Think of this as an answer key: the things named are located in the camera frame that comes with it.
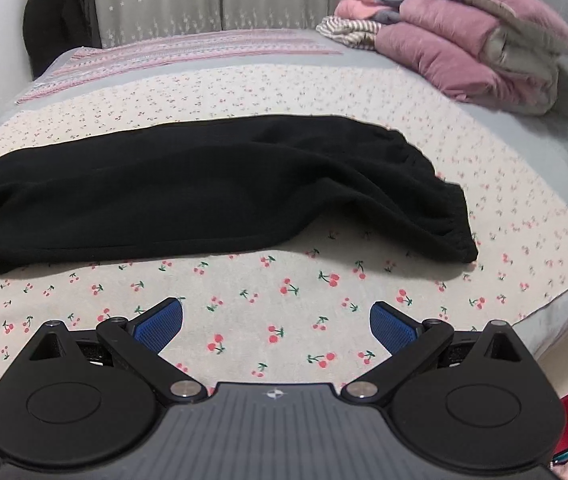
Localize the black pants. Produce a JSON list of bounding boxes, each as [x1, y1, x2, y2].
[[0, 115, 478, 274]]

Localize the cherry print blanket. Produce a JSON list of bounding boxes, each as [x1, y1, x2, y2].
[[0, 62, 568, 411]]

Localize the grey bed sheet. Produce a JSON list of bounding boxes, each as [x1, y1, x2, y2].
[[0, 29, 568, 441]]

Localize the pink striped blanket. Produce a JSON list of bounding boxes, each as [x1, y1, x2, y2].
[[16, 29, 340, 104]]

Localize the striped folded cloth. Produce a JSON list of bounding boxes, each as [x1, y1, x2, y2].
[[315, 15, 384, 51]]

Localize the mauve folded quilt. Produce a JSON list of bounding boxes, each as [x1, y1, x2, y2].
[[375, 0, 568, 115]]

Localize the black hanging bag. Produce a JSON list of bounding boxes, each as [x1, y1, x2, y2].
[[22, 0, 101, 79]]

